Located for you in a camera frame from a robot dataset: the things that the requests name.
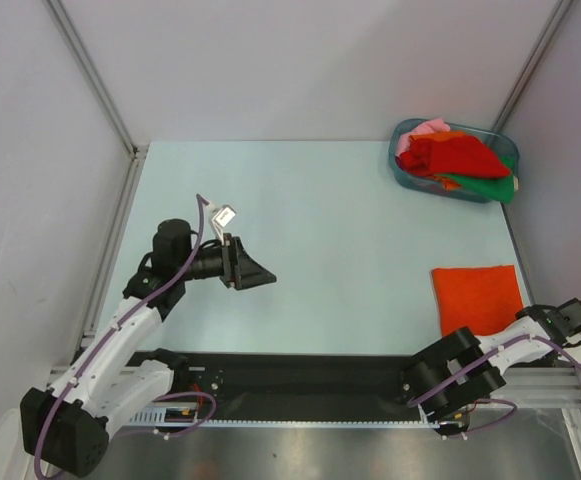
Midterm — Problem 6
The aluminium frame rail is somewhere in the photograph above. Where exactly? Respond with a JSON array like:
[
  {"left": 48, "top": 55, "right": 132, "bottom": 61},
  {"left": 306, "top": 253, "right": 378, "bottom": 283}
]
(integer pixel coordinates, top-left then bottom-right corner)
[{"left": 492, "top": 367, "right": 581, "bottom": 409}]

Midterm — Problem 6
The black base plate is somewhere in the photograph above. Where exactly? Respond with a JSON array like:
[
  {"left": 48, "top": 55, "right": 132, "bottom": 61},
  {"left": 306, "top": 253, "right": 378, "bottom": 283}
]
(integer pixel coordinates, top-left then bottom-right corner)
[{"left": 184, "top": 352, "right": 418, "bottom": 421}]

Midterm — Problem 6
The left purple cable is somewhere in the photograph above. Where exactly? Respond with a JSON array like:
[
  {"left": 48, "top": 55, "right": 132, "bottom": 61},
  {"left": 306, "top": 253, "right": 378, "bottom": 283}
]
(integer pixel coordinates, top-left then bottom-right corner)
[{"left": 32, "top": 193, "right": 219, "bottom": 480}]

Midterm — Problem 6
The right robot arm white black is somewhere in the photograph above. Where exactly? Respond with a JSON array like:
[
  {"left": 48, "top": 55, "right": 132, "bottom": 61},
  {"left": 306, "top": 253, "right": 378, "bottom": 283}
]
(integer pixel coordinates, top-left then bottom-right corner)
[{"left": 402, "top": 298, "right": 581, "bottom": 423}]

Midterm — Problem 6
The white slotted cable duct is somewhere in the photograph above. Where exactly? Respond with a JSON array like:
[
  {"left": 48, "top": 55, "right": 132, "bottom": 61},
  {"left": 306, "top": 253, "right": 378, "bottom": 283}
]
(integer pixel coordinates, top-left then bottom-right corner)
[{"left": 126, "top": 406, "right": 467, "bottom": 430}]

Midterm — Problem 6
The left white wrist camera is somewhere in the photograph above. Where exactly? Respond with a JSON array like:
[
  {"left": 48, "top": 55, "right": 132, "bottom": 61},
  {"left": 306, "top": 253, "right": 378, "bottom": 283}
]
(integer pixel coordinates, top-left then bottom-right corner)
[{"left": 205, "top": 202, "right": 236, "bottom": 243}]

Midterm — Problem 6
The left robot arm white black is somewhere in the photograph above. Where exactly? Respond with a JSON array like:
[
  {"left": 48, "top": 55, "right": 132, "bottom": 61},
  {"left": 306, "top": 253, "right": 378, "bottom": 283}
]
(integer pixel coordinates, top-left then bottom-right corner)
[{"left": 20, "top": 219, "right": 277, "bottom": 479}]

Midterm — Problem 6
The orange t shirt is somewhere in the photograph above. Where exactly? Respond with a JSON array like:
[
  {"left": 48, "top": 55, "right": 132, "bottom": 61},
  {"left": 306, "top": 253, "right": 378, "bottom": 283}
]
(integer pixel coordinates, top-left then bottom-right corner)
[
  {"left": 431, "top": 265, "right": 523, "bottom": 336},
  {"left": 431, "top": 175, "right": 462, "bottom": 191}
]

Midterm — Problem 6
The pink t shirt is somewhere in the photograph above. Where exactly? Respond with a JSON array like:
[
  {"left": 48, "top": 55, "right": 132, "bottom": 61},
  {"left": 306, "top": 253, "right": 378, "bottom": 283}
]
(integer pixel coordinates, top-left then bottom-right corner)
[{"left": 395, "top": 118, "right": 451, "bottom": 157}]

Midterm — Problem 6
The green t shirt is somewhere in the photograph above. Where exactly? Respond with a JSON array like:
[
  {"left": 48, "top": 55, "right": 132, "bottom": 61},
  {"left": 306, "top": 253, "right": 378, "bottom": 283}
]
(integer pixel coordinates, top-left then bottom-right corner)
[{"left": 441, "top": 156, "right": 519, "bottom": 204}]

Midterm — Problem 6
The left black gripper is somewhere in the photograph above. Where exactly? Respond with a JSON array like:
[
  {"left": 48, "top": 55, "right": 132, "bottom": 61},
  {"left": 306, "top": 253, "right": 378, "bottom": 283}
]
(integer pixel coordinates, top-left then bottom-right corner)
[{"left": 176, "top": 233, "right": 275, "bottom": 290}]

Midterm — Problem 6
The red t shirt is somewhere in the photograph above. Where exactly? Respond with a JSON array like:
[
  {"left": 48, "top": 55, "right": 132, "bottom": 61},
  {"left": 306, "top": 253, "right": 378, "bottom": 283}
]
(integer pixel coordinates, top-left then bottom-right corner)
[{"left": 400, "top": 135, "right": 511, "bottom": 179}]

